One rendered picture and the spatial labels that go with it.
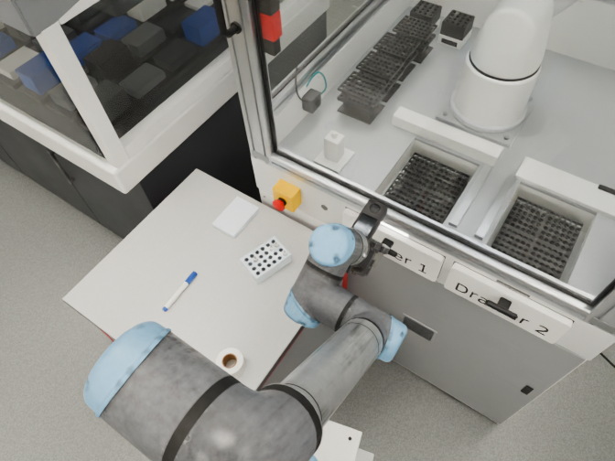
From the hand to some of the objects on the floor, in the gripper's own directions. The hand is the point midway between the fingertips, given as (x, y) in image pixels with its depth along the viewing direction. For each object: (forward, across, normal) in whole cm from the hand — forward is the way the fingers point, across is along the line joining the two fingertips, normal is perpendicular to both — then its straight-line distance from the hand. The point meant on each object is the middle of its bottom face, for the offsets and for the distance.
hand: (376, 241), depth 115 cm
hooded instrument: (+107, -172, -20) cm, 204 cm away
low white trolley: (+70, -40, -74) cm, 109 cm away
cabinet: (+114, +5, -9) cm, 114 cm away
